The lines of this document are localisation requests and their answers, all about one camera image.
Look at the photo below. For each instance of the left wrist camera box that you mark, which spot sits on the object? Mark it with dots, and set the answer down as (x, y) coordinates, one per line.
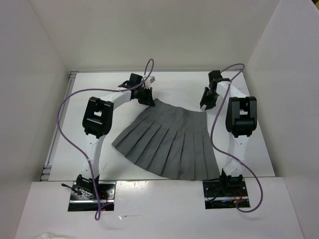
(149, 81)

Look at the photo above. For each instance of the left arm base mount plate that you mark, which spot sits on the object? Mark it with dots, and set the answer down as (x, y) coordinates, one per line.
(83, 202)

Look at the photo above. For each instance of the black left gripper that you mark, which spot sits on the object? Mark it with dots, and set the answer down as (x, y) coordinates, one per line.
(148, 99)

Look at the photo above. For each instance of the aluminium table edge rail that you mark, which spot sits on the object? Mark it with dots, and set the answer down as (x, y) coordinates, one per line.
(45, 174)

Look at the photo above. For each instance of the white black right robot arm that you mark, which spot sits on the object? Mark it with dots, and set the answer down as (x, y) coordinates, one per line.
(240, 122)

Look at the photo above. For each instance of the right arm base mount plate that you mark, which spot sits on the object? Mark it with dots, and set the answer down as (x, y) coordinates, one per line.
(216, 197)

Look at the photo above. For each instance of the grey pleated skirt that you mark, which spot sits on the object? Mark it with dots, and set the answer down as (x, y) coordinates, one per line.
(171, 142)

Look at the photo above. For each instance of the white cloth at bottom edge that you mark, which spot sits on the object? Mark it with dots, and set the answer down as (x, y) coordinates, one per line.
(53, 236)

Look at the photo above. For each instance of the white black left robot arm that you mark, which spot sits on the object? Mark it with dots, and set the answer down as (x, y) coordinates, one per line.
(97, 123)

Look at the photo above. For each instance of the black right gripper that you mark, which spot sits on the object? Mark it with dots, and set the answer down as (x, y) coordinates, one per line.
(205, 101)

